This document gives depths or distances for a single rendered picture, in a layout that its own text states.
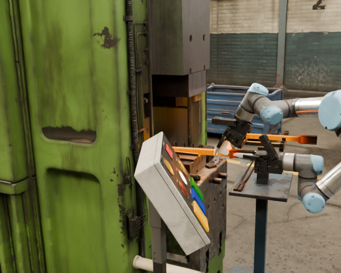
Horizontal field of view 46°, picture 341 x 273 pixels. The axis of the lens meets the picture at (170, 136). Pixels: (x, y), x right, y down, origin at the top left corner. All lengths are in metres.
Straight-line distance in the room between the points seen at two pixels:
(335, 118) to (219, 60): 9.33
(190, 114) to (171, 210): 1.01
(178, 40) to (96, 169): 0.59
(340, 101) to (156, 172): 0.57
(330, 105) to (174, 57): 0.64
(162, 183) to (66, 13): 0.81
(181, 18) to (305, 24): 8.09
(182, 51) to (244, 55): 8.62
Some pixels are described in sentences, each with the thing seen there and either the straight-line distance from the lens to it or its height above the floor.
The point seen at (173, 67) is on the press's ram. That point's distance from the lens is 1.62.
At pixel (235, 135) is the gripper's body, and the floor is 1.11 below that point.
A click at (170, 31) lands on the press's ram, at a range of 1.62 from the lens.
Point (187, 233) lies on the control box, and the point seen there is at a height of 0.99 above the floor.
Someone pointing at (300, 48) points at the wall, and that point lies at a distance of 9.65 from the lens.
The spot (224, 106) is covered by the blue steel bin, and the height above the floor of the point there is 0.50.
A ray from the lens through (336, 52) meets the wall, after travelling 9.42.
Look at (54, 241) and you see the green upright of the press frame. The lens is 1.89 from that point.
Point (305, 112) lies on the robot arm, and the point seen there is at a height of 1.22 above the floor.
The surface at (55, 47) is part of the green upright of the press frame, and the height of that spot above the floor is 1.48.
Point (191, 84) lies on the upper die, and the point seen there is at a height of 1.32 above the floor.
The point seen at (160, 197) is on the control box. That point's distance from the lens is 1.11.
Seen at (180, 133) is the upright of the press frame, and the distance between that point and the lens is 2.11.
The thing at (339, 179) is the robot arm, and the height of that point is 1.00.
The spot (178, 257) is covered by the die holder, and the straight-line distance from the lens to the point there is 1.93.
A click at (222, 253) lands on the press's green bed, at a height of 0.41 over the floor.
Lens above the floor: 1.53
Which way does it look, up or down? 15 degrees down
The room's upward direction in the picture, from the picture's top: 1 degrees counter-clockwise
